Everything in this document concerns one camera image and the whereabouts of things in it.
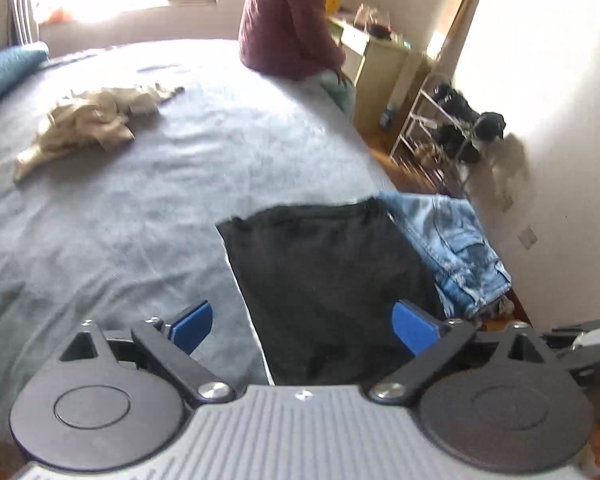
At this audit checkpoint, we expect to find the cream desk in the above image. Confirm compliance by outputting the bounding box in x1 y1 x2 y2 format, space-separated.
327 15 432 136

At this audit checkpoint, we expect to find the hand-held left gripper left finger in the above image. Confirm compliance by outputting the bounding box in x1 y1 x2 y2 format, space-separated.
59 300 236 406

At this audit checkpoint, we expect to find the beige crumpled garment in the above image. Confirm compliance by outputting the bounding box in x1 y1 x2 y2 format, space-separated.
12 87 137 184

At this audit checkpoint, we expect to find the metal chair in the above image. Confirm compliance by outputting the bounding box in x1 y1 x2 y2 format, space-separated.
390 72 482 199

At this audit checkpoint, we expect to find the folded blue garment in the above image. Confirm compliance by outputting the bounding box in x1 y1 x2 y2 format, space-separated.
379 192 513 320

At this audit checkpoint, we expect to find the black printed t-shirt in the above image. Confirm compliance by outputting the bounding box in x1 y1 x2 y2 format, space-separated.
216 197 449 387

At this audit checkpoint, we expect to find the blue duvet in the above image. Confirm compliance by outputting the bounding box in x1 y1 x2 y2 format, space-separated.
0 41 50 117

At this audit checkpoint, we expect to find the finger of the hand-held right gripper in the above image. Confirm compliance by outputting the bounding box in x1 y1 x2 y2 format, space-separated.
551 316 600 338
539 334 579 357

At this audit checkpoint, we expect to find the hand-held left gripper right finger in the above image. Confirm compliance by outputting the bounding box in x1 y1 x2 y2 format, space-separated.
368 299 549 404

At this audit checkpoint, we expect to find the white crumpled garment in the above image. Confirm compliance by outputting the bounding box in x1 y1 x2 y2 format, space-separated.
129 83 187 117

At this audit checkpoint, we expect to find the grey curtain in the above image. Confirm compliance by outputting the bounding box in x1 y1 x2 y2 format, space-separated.
7 0 42 47

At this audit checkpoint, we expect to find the long cardboard box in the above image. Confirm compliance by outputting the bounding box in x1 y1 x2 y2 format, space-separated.
426 0 489 67

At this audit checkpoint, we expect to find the crumpled clear plastic bag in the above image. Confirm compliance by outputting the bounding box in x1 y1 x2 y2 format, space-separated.
355 4 382 27

